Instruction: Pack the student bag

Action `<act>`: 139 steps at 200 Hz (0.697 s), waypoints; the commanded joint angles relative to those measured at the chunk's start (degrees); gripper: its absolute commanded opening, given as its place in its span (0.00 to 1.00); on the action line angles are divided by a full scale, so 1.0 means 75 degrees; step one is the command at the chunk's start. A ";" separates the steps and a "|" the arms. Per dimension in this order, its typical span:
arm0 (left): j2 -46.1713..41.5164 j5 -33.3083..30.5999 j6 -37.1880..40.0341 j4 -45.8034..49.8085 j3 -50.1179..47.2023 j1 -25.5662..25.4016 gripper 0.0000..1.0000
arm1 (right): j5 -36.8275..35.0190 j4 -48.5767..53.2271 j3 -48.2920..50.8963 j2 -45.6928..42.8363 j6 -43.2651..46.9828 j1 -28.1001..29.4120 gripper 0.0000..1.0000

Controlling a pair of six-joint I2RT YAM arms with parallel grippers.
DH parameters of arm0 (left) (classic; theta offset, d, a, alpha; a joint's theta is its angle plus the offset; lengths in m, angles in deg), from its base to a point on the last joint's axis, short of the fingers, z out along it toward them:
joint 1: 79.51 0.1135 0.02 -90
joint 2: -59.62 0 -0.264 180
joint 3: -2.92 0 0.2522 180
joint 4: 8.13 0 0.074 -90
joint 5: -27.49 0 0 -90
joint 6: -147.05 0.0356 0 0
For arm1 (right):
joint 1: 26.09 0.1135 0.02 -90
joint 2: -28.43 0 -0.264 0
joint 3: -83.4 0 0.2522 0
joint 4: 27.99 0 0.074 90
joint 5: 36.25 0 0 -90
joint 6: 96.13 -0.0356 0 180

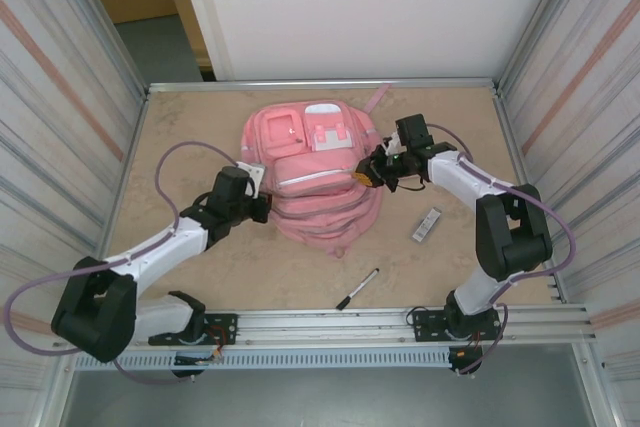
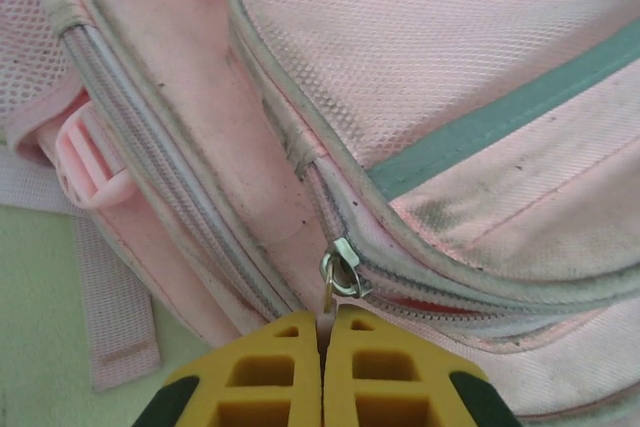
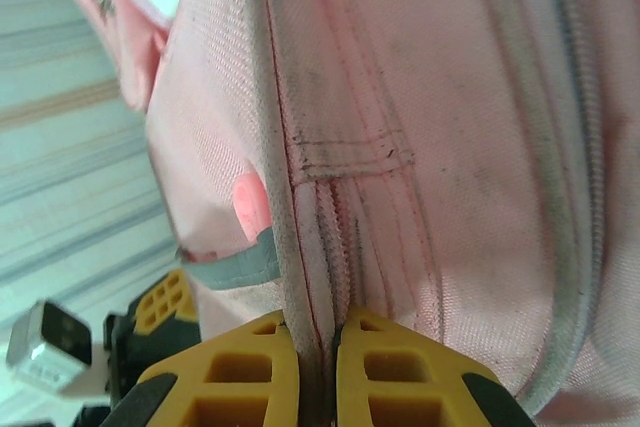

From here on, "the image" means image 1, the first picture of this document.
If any white door frame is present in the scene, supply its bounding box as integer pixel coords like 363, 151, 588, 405
172, 0, 236, 82

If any aluminium table edge bar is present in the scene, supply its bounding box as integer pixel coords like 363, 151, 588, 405
146, 77, 501, 94

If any pink student backpack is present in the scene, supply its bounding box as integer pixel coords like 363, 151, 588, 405
240, 82, 390, 261

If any slotted grey cable duct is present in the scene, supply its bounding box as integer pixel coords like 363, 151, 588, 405
72, 349, 451, 371

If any corrugated translucent side panel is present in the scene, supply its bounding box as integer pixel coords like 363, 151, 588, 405
492, 0, 640, 388
0, 0, 151, 388

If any black white marker pen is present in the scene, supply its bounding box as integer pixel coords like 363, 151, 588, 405
335, 267, 381, 311

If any small white printed box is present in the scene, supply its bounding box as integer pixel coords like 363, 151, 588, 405
410, 206, 444, 244

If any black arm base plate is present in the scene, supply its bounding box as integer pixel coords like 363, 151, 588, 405
149, 312, 239, 347
407, 309, 504, 344

